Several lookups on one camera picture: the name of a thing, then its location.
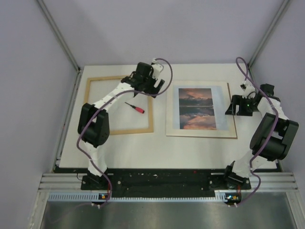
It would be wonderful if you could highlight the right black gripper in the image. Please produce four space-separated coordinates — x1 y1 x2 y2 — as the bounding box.
225 95 259 116

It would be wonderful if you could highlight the pink handled screwdriver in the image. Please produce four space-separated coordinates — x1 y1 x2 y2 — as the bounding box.
125 102 145 114

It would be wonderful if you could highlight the brown backing board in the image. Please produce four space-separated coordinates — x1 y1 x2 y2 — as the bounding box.
226 83 238 139

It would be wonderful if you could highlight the wooden photo frame brown back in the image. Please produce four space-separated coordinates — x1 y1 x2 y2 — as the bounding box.
83 75 153 135

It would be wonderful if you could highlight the sunset landscape photo print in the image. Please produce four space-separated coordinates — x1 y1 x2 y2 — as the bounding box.
178 88 217 130

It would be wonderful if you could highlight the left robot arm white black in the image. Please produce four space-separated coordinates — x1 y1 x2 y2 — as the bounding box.
77 58 165 189

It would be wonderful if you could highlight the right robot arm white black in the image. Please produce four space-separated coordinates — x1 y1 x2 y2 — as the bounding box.
222 83 299 189

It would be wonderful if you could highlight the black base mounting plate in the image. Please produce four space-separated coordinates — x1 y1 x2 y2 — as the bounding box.
81 168 251 198

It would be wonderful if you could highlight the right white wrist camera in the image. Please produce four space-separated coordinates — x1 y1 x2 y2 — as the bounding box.
240 81 256 99

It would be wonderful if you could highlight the right aluminium corner post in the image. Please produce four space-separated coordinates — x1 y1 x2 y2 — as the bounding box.
247 0 293 69

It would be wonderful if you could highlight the aluminium corner post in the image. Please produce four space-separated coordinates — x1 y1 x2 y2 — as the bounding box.
247 0 293 69
35 0 80 72

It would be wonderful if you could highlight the left aluminium corner post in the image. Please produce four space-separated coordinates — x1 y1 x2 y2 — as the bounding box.
35 0 80 72

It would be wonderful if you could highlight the grey slotted cable duct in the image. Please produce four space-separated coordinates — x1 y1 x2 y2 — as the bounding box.
48 192 241 203

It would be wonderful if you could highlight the aluminium rail beam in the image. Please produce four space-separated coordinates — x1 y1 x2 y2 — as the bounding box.
38 172 298 192

